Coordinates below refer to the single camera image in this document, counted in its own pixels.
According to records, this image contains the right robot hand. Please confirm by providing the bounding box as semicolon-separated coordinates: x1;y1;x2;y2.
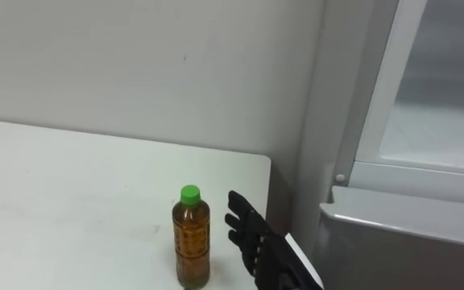
224;189;325;290

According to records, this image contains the brown tea bottle green cap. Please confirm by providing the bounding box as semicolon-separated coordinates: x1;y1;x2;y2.
171;184;212;290

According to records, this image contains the grey fridge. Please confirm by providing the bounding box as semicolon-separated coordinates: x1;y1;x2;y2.
290;0;464;290

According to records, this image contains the white desk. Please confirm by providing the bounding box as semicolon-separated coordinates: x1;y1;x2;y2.
0;117;272;290

